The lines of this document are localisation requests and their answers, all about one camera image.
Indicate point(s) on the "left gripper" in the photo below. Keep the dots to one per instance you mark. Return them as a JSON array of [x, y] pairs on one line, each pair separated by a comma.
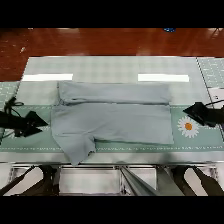
[[19, 123]]

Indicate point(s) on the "pale blue T-shirt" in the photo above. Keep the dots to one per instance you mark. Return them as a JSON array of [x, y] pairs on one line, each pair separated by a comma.
[[113, 120]]

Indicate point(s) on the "silver frame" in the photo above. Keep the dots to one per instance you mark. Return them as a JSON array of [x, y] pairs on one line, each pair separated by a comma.
[[136, 184]]

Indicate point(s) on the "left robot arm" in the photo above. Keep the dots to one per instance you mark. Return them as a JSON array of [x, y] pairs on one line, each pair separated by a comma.
[[4, 120]]

